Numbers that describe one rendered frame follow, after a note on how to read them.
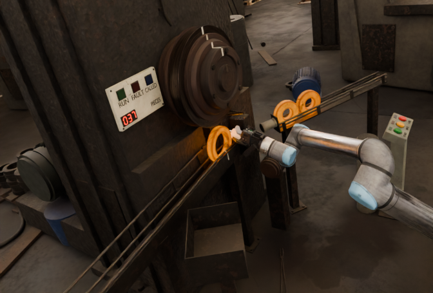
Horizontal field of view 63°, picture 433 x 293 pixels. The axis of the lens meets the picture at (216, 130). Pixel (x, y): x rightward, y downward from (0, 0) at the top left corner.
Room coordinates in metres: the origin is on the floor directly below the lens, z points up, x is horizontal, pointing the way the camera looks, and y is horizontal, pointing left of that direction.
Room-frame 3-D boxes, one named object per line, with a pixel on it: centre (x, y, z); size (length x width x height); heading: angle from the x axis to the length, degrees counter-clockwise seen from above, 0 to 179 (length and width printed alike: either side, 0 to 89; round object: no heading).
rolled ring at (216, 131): (1.60, 0.00, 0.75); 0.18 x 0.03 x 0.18; 142
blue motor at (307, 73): (3.62, -1.08, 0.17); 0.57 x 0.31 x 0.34; 162
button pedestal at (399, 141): (1.67, -1.00, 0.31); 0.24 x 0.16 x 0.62; 142
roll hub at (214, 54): (1.54, -0.08, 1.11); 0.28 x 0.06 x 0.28; 142
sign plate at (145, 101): (1.40, 0.29, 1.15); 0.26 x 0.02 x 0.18; 142
